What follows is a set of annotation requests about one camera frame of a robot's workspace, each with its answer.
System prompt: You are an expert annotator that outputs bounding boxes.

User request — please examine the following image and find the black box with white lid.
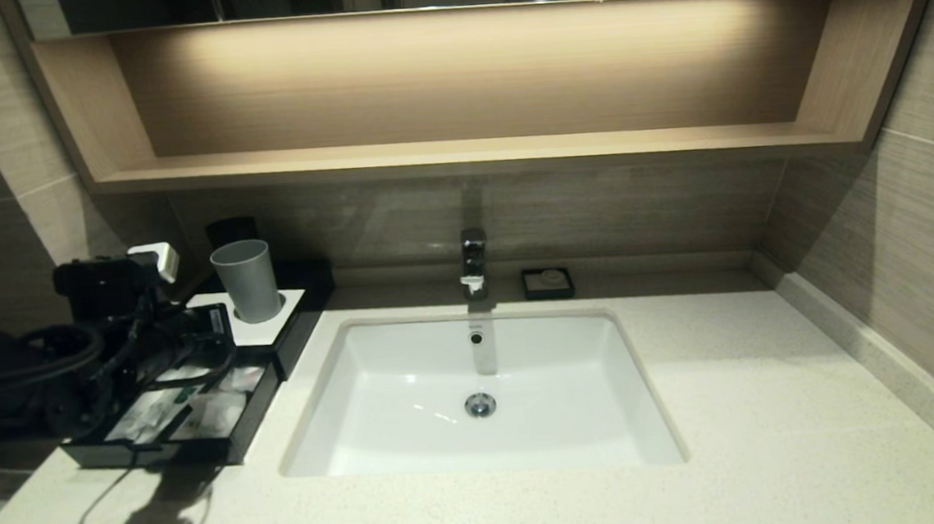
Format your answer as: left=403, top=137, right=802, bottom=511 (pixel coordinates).
left=184, top=257, right=343, bottom=387

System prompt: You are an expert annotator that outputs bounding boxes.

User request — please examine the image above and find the long translucent toothbrush packet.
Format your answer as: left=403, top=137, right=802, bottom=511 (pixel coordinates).
left=104, top=385, right=189, bottom=444

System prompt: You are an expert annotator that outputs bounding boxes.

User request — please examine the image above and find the small white flat sachet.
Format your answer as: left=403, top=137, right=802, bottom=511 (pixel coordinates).
left=218, top=363, right=269, bottom=395

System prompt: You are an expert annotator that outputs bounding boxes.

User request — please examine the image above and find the black drawer with toiletries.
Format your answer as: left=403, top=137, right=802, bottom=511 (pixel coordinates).
left=54, top=341, right=289, bottom=476

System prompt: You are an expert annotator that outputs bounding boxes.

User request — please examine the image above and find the chrome faucet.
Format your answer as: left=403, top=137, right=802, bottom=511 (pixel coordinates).
left=457, top=228, right=494, bottom=301

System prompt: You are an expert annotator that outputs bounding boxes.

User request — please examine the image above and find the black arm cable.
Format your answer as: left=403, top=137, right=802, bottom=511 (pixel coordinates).
left=0, top=312, right=238, bottom=403

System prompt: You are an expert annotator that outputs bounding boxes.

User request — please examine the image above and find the grey plastic cup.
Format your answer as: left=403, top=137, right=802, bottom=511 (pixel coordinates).
left=208, top=238, right=285, bottom=327

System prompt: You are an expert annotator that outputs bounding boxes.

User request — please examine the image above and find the white folded sachet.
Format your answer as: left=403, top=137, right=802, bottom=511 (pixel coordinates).
left=172, top=389, right=252, bottom=442

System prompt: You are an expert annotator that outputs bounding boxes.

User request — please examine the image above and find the light wooden wall shelf niche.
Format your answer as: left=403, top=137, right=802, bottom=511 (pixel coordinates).
left=28, top=0, right=923, bottom=203

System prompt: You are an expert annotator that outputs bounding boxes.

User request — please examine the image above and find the black soap dish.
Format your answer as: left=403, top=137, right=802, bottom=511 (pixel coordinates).
left=520, top=265, right=576, bottom=302

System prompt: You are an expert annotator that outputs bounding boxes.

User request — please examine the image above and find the black cup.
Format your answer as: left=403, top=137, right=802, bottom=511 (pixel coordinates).
left=206, top=216, right=261, bottom=249

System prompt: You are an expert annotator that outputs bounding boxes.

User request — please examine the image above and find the white sink basin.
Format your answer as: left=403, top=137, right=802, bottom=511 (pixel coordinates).
left=271, top=297, right=687, bottom=491

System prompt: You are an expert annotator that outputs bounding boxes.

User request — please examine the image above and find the translucent packet with green band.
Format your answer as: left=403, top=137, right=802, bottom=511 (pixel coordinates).
left=142, top=362, right=217, bottom=443

